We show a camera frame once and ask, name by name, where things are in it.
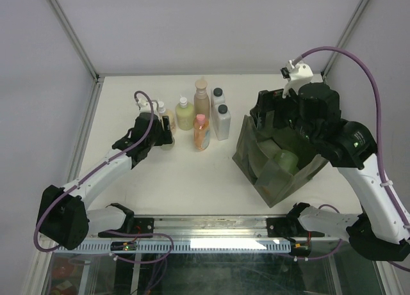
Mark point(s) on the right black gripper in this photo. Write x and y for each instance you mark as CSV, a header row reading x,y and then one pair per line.
x,y
269,100

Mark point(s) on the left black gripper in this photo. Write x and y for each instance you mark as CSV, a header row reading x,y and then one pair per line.
x,y
163,127

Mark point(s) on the small tan pump bottle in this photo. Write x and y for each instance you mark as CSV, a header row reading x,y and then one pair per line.
x,y
166,112

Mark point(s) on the yellow-green lotion bottle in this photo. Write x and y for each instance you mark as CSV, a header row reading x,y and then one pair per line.
x,y
185,114

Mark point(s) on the amber bottle pink cap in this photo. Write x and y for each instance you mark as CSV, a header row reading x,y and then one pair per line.
x,y
201,134

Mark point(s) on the white bottle dark cap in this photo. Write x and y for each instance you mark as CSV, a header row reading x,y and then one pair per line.
x,y
222,121
217,96

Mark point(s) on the olive green canvas bag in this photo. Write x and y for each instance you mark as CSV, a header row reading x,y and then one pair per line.
x,y
255,151

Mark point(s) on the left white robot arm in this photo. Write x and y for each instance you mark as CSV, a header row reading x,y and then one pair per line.
x,y
65,215

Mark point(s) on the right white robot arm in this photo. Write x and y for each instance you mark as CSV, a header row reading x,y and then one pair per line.
x,y
379,232

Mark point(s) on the pale green tube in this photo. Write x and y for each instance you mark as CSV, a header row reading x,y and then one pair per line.
x,y
287,161

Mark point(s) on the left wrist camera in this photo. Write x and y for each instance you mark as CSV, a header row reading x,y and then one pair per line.
x,y
144,106

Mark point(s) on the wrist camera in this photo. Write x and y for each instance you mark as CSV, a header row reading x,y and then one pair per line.
x,y
297,75
144,106

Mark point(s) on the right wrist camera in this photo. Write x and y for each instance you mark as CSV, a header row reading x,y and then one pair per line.
x,y
297,75

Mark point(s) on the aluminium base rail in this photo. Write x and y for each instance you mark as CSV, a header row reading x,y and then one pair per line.
x,y
181,227

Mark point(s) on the left aluminium frame post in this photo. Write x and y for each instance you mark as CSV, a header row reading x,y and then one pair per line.
x,y
73,38

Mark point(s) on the aluminium frame post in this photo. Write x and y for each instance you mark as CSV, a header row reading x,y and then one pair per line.
x,y
347,33
73,38

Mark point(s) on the white slotted cable duct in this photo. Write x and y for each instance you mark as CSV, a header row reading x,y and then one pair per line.
x,y
197,245

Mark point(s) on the right aluminium frame post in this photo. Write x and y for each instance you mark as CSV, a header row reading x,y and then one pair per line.
x,y
347,33

